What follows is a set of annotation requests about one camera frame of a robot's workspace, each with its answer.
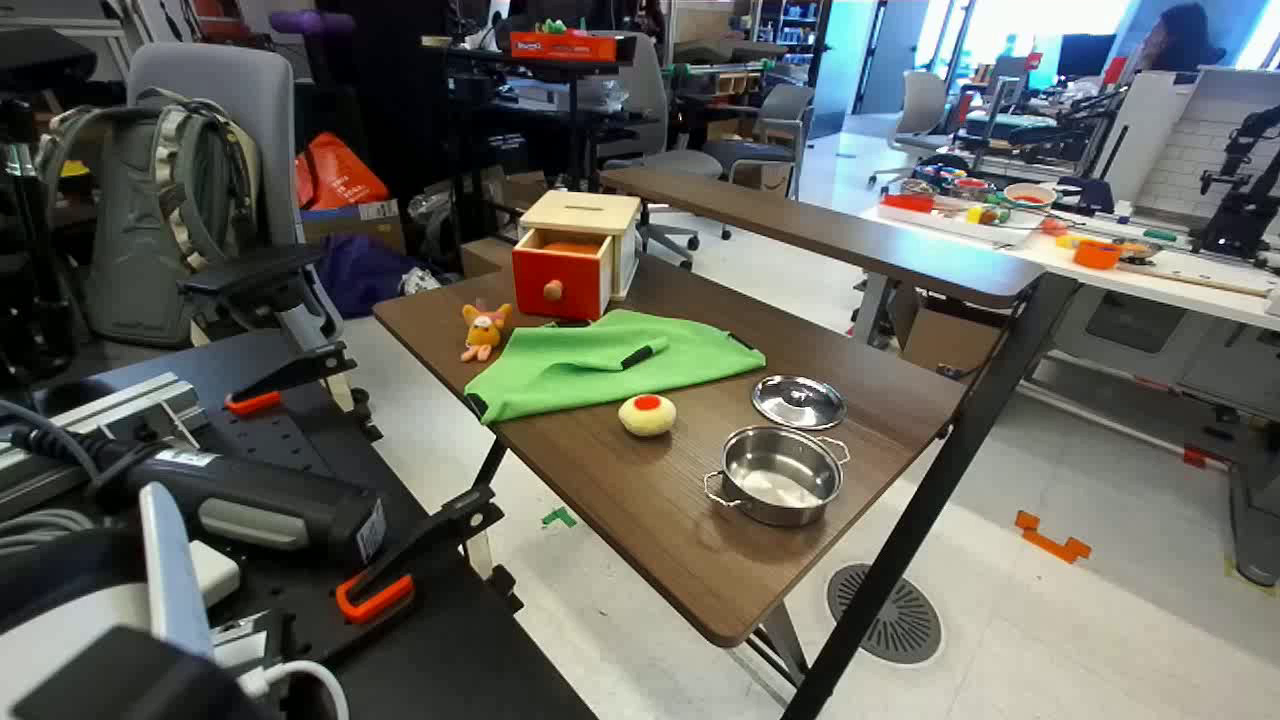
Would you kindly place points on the orange fox plush toy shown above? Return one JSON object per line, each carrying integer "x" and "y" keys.
{"x": 487, "y": 329}

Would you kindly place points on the green cloth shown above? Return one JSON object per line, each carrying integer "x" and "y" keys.
{"x": 623, "y": 352}

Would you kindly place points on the grey backpack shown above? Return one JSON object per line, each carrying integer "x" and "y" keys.
{"x": 171, "y": 199}

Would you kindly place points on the orange bag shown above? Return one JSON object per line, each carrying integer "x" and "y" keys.
{"x": 329, "y": 174}

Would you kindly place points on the red wooden drawer box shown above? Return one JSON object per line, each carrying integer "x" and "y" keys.
{"x": 576, "y": 255}

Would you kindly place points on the yellow round toy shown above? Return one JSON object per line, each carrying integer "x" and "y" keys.
{"x": 645, "y": 417}

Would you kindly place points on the long dark bench table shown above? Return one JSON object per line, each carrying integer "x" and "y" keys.
{"x": 906, "y": 255}

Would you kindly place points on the grey office chair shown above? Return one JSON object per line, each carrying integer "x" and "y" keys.
{"x": 271, "y": 275}

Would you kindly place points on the white table with clutter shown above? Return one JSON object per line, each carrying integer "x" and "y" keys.
{"x": 1082, "y": 248}

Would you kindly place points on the silver pot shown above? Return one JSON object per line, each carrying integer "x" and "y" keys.
{"x": 777, "y": 477}

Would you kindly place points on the black orange rear clamp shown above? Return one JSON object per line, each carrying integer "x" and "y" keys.
{"x": 271, "y": 391}

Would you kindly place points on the brown wooden table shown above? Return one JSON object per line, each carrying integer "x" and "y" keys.
{"x": 645, "y": 497}

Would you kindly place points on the silver pot lid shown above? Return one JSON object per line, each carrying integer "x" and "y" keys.
{"x": 799, "y": 402}

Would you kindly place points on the black orange clamp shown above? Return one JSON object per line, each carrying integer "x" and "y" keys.
{"x": 271, "y": 391}
{"x": 387, "y": 584}

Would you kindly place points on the round floor drain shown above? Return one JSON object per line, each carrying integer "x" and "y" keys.
{"x": 906, "y": 631}

